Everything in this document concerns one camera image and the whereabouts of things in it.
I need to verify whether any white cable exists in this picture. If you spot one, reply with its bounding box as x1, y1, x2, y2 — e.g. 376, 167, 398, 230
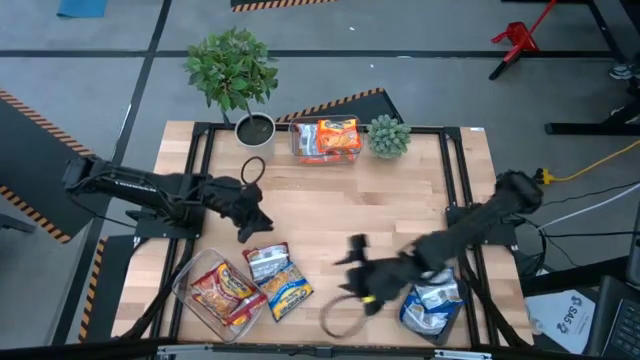
539, 184, 640, 230

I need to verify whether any right wrist cable loop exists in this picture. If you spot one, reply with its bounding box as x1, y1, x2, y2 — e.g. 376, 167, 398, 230
319, 293, 370, 340

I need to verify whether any clear plastic bin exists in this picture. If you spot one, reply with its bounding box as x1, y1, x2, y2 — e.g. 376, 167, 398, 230
171, 247, 269, 344
287, 113, 365, 166

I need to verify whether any red Maruchan noodle packet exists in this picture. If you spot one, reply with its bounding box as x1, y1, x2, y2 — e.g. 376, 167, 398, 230
224, 293, 269, 327
242, 242, 292, 285
190, 261, 257, 321

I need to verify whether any black cable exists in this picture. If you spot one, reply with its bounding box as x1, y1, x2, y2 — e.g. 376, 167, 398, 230
544, 229, 640, 239
542, 181, 640, 207

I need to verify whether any person's shoe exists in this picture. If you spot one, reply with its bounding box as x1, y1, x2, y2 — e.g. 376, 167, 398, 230
608, 62, 640, 81

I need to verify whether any black desk foot bar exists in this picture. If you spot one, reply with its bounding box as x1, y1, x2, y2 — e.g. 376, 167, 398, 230
519, 256, 631, 297

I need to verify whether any red floor stand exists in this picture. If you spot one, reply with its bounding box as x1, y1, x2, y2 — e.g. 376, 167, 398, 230
488, 0, 559, 81

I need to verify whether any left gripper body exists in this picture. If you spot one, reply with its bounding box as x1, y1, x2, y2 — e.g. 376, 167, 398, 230
207, 175, 264, 224

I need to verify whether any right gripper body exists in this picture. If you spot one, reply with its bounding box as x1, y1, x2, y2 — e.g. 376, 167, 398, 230
349, 233, 431, 316

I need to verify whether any black hazard-striped floor mat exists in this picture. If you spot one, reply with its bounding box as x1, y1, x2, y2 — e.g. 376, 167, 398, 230
0, 88, 130, 245
274, 87, 405, 125
52, 235, 109, 345
229, 0, 341, 14

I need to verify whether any orange Maruchan noodle packet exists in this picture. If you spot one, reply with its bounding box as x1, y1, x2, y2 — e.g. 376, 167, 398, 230
299, 152, 359, 165
296, 122, 324, 157
315, 118, 362, 154

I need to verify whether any dark grey plastic bin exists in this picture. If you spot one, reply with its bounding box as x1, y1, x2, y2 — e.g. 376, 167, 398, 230
397, 267, 471, 346

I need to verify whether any left wrist cable loop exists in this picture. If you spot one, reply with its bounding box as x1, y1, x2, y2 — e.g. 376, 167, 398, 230
240, 155, 267, 187

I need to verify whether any wrist cable loop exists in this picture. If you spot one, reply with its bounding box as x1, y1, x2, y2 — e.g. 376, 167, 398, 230
240, 155, 267, 187
319, 293, 370, 340

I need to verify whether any yellow extension cord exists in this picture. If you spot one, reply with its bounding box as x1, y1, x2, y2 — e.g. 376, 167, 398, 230
537, 139, 640, 185

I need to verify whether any blue floor mat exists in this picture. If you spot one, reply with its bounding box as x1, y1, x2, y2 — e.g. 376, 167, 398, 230
56, 0, 109, 19

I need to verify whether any leafy plant in white pot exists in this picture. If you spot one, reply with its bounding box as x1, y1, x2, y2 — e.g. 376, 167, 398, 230
183, 27, 280, 164

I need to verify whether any white printed paper bag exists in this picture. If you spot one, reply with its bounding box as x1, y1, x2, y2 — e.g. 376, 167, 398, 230
524, 289, 597, 355

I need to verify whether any blue Maruchan noodle packet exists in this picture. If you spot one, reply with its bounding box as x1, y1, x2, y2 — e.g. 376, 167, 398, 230
399, 289, 451, 336
258, 262, 315, 323
419, 268, 464, 311

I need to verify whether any grey upright panel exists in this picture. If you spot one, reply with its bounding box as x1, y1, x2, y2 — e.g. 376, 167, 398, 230
626, 202, 640, 287

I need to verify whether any black desk frame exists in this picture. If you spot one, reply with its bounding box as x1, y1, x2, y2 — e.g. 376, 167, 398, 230
502, 0, 640, 136

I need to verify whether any small pale green succulent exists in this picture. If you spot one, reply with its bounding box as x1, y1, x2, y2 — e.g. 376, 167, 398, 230
366, 113, 412, 160

